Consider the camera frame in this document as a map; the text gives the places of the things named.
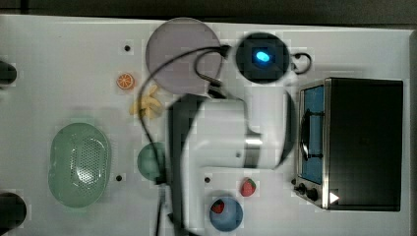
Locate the yellow banana bunch toy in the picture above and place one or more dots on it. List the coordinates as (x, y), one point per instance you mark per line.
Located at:
(147, 105)

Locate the strawberry toy in bowl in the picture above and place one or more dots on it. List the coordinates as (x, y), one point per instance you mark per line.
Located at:
(218, 207)

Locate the blue bowl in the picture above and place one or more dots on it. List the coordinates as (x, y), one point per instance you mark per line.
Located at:
(230, 219)

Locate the black toaster oven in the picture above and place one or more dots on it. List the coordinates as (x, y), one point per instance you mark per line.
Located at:
(349, 145)

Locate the green metal pot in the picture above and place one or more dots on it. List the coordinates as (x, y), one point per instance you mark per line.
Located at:
(151, 160)

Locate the strawberry toy on table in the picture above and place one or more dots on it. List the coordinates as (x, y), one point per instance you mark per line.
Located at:
(248, 187)

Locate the orange slice toy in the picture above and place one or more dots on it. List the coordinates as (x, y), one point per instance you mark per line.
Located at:
(125, 81)

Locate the green oval strainer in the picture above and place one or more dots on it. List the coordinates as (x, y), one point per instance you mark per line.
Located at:
(79, 165)

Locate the purple round plate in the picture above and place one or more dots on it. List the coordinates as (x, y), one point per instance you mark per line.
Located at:
(177, 39)

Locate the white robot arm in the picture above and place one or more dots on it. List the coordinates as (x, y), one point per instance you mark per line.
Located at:
(245, 128)

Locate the black cylinder post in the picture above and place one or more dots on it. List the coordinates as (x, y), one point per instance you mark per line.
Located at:
(13, 212)
(8, 73)

